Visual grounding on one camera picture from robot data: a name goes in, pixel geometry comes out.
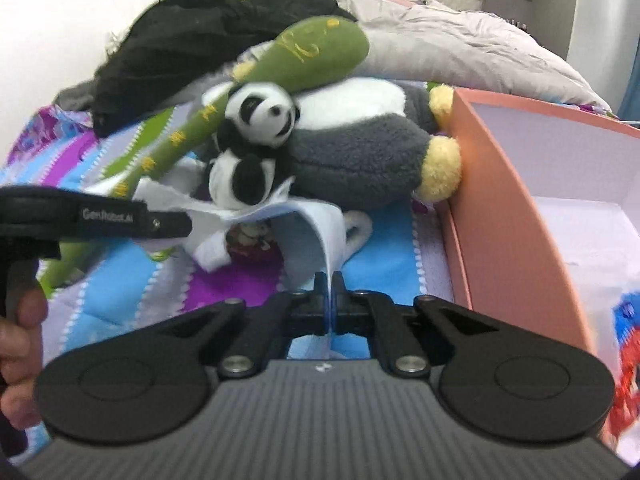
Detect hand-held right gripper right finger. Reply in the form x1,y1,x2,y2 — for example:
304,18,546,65
331,271,501,378

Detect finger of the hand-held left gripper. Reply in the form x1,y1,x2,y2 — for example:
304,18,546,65
150,211,195,241

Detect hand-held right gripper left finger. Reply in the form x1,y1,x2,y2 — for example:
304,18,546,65
150,271,331,380

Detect blue face mask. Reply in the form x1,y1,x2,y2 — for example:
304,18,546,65
227,200,373,361

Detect panda plush toy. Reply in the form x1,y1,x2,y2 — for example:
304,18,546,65
207,82,303,208

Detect orange cardboard box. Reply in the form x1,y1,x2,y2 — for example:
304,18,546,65
436,86,640,466

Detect blue cartoon plastic packet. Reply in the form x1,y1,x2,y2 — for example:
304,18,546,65
607,290,640,446

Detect person's left hand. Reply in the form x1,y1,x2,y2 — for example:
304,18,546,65
0,280,49,428

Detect floral striped bed sheet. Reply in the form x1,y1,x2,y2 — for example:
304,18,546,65
0,102,456,366

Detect dark grey blanket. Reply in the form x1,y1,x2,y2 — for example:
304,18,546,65
52,80,101,113

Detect grey penguin plush toy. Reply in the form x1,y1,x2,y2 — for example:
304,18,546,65
200,60,463,211

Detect black jacket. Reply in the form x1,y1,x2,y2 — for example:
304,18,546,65
92,0,358,138

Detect green plush stick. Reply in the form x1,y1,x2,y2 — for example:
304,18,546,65
37,16,371,291

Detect grey duvet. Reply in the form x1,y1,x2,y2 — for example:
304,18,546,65
240,0,611,111

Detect pink pillow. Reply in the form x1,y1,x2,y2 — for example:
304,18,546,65
370,0,426,11

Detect blue curtain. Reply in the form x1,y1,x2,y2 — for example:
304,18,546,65
617,30,640,121

